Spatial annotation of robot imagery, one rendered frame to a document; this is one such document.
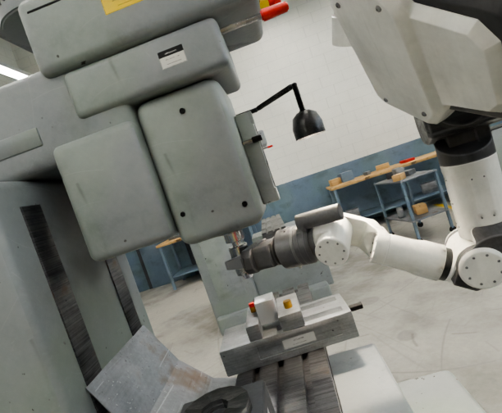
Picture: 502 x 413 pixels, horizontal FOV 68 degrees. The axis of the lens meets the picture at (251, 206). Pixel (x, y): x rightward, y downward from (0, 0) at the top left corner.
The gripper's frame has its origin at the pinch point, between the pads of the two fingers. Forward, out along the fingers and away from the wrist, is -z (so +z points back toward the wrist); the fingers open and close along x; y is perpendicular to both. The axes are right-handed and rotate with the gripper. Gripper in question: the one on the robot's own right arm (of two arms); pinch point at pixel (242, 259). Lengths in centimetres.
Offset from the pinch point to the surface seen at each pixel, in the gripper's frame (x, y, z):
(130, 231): 17.7, -15.0, -12.4
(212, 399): 38.8, 8.7, 12.2
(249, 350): -1.4, 23.3, -7.7
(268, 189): -2.2, -13.6, 11.3
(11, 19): 18, -66, -23
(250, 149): -1.8, -23.4, 10.5
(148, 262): -494, 64, -510
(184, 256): -521, 74, -440
